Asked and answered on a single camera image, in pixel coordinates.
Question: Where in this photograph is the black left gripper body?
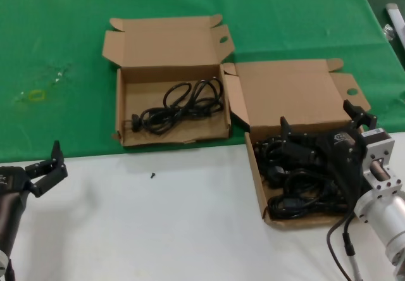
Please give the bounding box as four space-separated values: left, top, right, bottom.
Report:
0 165 33 254

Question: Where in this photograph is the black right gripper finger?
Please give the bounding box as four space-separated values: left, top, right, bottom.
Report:
342 99 379 134
280 115 318 165

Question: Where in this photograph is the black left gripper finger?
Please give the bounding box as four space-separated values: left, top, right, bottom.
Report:
30 163 68 198
24 139 65 179

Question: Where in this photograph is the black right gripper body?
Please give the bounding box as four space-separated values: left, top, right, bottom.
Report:
315 122 368 211

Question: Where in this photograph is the black power cable with plug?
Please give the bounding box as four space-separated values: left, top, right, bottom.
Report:
123 77 224 135

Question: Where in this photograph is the cardboard box with round hole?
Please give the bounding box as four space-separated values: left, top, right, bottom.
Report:
101 14 235 147
221 58 371 231

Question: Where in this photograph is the yellow rubber band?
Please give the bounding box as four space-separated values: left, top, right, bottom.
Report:
27 89 47 103

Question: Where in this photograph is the grey metal bar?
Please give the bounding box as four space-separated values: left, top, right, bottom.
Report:
385 3 405 46

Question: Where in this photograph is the green table cloth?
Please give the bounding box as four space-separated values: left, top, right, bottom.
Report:
0 0 405 165

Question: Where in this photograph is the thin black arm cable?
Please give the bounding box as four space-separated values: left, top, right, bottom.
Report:
327 209 357 281

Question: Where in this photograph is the arm cable with grey connector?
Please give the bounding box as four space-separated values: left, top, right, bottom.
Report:
342 230 365 281

